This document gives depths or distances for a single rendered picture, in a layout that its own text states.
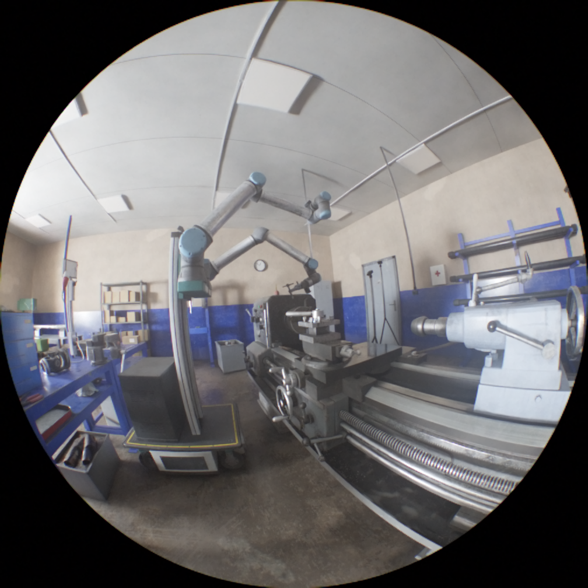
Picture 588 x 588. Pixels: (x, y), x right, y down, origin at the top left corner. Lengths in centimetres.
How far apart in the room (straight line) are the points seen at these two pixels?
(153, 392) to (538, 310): 181
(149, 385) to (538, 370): 177
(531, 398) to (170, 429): 175
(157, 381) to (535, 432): 168
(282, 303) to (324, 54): 253
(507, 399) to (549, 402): 15
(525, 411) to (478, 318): 36
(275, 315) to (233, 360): 215
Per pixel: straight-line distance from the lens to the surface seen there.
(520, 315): 73
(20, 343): 137
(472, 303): 88
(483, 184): 418
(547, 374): 73
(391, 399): 82
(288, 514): 142
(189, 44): 231
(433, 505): 101
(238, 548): 135
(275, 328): 187
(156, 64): 246
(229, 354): 381
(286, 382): 96
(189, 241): 106
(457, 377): 104
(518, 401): 73
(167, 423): 151
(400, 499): 101
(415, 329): 89
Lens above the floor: 123
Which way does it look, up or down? 3 degrees up
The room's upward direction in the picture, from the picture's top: 4 degrees counter-clockwise
